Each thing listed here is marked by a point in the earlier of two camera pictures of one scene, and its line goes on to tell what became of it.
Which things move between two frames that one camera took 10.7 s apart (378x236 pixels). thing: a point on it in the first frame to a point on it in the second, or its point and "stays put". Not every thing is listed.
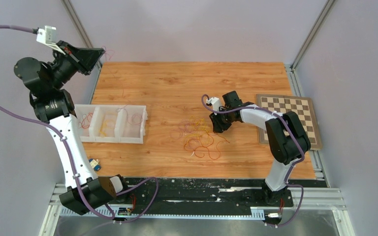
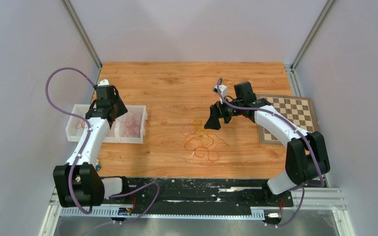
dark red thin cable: (111, 50) to (132, 123)
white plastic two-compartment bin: (111, 123) stays put
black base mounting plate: (273, 192) stays put
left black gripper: (84, 60) to (123, 109)
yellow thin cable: (197, 124) stays put
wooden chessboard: (302, 106) stays put
